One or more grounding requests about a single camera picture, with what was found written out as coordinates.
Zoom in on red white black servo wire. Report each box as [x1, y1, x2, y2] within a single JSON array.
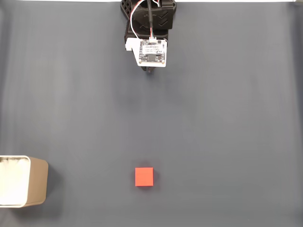
[[130, 0, 153, 40]]

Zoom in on black camera cable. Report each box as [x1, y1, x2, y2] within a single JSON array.
[[146, 0, 156, 40]]

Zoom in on white camera board mount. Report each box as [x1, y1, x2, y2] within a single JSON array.
[[125, 37, 168, 69]]

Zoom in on red cube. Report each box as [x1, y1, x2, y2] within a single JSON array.
[[135, 167, 154, 188]]

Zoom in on beige box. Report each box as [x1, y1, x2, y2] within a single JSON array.
[[0, 155, 49, 208]]

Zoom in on white padding paper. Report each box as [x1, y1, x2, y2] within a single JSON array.
[[0, 157, 29, 205]]

